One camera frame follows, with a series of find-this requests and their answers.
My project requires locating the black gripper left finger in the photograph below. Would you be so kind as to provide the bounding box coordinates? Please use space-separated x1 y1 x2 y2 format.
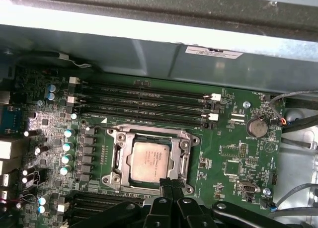
70 178 173 228

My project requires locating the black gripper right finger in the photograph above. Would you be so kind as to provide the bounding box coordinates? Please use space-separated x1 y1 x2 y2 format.
172 179 285 228

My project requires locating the silver green CPU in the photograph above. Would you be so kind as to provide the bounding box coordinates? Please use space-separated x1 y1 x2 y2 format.
125 140 173 184

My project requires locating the metal socket cover frame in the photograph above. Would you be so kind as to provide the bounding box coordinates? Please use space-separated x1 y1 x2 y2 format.
113 131 192 188

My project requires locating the RAM slot white clip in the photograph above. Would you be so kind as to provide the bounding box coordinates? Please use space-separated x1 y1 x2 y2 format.
67 96 220 122
56 200 144 213
69 76 222 102

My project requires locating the green motherboard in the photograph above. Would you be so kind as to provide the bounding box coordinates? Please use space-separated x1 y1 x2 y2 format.
0 64 286 228

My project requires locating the silver internal USB port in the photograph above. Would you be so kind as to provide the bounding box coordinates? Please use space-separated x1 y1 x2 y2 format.
237 181 258 196

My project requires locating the round coin battery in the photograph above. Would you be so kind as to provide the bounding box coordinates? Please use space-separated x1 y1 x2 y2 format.
249 117 269 138

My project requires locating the black open PC case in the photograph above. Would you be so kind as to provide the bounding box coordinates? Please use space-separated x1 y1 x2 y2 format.
0 0 318 228

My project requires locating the white case sticker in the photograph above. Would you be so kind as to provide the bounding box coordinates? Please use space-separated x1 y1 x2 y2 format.
185 45 244 61

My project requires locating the silver rear port block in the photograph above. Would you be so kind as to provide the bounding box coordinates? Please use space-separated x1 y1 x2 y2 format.
0 140 24 160

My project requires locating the blue rear port connector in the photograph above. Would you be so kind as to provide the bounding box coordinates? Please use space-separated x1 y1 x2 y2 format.
0 105 27 135

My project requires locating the thick black cable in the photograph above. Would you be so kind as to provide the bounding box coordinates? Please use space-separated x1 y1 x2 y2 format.
269 182 318 220

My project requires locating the black cable with tie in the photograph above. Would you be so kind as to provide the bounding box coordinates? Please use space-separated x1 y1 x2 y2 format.
282 137 318 151

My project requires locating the black sleeved cable pair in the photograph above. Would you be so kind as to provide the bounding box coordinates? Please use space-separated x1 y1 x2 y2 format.
282 96 318 135

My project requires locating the thin black looped wire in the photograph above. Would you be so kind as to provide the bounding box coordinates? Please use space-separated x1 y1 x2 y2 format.
269 89 318 126

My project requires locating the black cable white tie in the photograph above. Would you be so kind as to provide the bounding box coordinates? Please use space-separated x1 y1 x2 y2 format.
14 50 97 70

